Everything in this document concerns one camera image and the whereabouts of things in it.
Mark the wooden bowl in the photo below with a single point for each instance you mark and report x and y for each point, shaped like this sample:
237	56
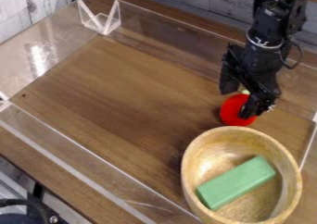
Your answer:
217	151

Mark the black metal clamp bracket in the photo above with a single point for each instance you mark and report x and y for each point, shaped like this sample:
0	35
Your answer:
40	213

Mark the red plush strawberry toy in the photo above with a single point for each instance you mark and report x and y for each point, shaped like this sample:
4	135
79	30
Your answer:
229	112

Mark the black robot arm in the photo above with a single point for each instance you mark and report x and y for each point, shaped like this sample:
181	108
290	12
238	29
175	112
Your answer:
277	20

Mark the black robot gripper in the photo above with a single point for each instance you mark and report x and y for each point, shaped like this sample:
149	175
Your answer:
252	65

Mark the clear acrylic barrier wall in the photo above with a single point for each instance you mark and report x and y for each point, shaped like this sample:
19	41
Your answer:
103	108

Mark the green rectangular block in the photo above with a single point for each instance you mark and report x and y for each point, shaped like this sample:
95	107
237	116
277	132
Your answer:
234	183

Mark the clear acrylic corner bracket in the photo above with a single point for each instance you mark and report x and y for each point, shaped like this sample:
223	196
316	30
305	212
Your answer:
103	23

